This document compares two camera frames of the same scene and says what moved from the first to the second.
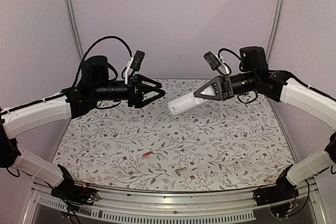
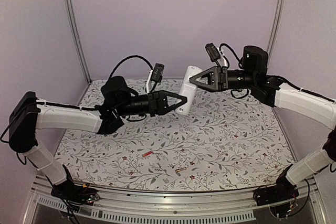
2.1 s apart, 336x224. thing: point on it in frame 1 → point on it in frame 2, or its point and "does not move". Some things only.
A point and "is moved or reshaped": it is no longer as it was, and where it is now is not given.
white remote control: [185, 103] is moved or reshaped
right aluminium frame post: [280, 12] does not move
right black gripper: [228, 86] → [223, 78]
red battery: [147, 153] does not move
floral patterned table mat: [241, 142] does not move
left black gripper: [135, 97] → [160, 106]
